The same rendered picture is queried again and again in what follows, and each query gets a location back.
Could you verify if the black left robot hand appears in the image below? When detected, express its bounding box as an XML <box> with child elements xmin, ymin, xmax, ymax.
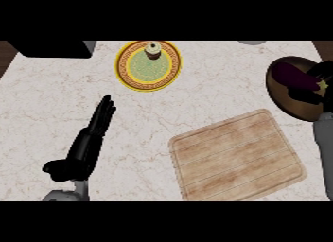
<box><xmin>41</xmin><ymin>94</ymin><xmax>117</xmax><ymax>182</ymax></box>

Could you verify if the purple eggplant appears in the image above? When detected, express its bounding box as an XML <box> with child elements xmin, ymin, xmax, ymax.
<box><xmin>271</xmin><ymin>61</ymin><xmax>330</xmax><ymax>93</ymax></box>

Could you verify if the brown round pan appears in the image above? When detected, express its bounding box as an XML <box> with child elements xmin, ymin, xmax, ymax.
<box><xmin>265</xmin><ymin>56</ymin><xmax>326</xmax><ymax>123</ymax></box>

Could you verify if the wooden cutting board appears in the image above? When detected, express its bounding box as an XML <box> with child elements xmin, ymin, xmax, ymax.
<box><xmin>166</xmin><ymin>108</ymin><xmax>309</xmax><ymax>202</ymax></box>

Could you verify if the grey round object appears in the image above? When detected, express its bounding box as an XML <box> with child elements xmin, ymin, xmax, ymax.
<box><xmin>237</xmin><ymin>40</ymin><xmax>268</xmax><ymax>46</ymax></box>

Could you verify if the yellow patterned plate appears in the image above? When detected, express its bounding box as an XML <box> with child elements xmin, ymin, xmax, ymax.
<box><xmin>114</xmin><ymin>41</ymin><xmax>185</xmax><ymax>93</ymax></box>

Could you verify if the black appliance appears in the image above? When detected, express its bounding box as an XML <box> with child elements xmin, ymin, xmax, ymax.
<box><xmin>7</xmin><ymin>40</ymin><xmax>94</xmax><ymax>60</ymax></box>

